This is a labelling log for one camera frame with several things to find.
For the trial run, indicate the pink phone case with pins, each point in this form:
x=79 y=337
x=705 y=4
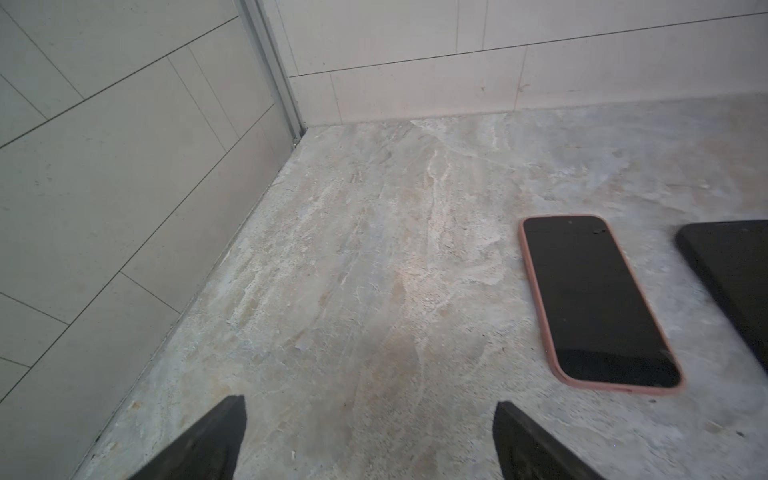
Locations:
x=543 y=318

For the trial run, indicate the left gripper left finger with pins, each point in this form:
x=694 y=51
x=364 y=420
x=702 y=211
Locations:
x=208 y=449

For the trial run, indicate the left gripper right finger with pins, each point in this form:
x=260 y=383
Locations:
x=525 y=450

